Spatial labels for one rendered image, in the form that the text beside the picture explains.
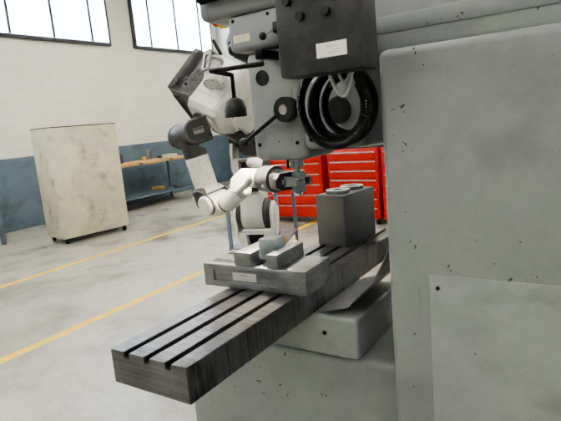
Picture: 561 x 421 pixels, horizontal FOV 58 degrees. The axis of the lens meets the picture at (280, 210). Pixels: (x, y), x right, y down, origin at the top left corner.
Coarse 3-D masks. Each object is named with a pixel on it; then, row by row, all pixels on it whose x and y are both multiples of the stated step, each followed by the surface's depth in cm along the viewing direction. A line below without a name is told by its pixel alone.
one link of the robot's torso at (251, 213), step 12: (240, 168) 228; (252, 168) 228; (252, 192) 229; (264, 192) 230; (240, 204) 227; (252, 204) 226; (264, 204) 226; (240, 216) 228; (252, 216) 226; (264, 216) 225; (252, 228) 232; (264, 228) 231
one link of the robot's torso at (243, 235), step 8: (272, 200) 230; (272, 208) 227; (272, 216) 226; (272, 224) 227; (240, 232) 233; (248, 232) 231; (256, 232) 230; (264, 232) 229; (272, 232) 228; (240, 240) 233; (248, 240) 234; (256, 240) 236
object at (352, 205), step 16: (336, 192) 181; (352, 192) 183; (368, 192) 191; (320, 208) 184; (336, 208) 179; (352, 208) 182; (368, 208) 191; (320, 224) 185; (336, 224) 181; (352, 224) 183; (368, 224) 192; (320, 240) 187; (336, 240) 182; (352, 240) 183
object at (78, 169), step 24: (48, 144) 667; (72, 144) 690; (96, 144) 716; (48, 168) 681; (72, 168) 692; (96, 168) 718; (120, 168) 745; (48, 192) 696; (72, 192) 694; (96, 192) 720; (120, 192) 748; (48, 216) 712; (72, 216) 696; (96, 216) 722; (120, 216) 750
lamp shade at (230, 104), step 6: (228, 102) 158; (234, 102) 157; (240, 102) 158; (228, 108) 157; (234, 108) 157; (240, 108) 157; (228, 114) 158; (234, 114) 157; (240, 114) 158; (246, 114) 160
